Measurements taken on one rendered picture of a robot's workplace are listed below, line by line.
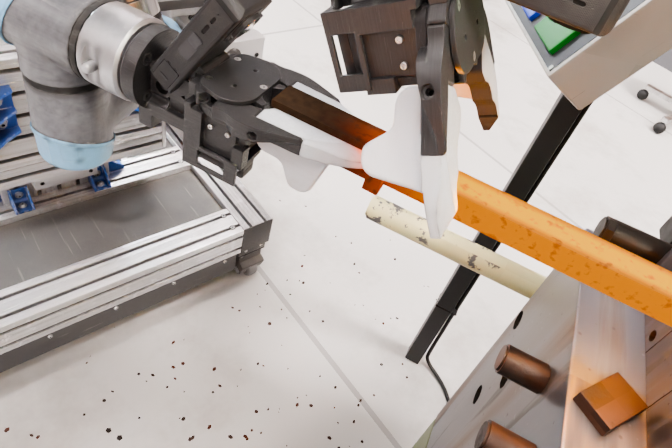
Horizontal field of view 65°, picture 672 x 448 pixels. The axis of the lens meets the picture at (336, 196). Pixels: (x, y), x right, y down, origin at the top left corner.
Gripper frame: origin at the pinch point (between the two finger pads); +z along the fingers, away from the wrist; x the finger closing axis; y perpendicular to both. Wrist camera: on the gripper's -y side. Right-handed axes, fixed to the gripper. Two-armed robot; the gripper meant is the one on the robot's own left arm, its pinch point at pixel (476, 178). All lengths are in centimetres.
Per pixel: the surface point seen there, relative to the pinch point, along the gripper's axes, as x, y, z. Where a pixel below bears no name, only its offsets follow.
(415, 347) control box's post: -56, 38, 88
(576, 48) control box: -38.6, -3.4, 4.5
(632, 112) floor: -269, -11, 124
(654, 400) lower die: 2.4, -11.8, 17.6
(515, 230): 1.4, -2.7, 3.4
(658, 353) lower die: -1.7, -12.1, 17.0
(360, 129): -0.1, 8.3, -4.2
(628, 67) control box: -40.7, -9.2, 8.3
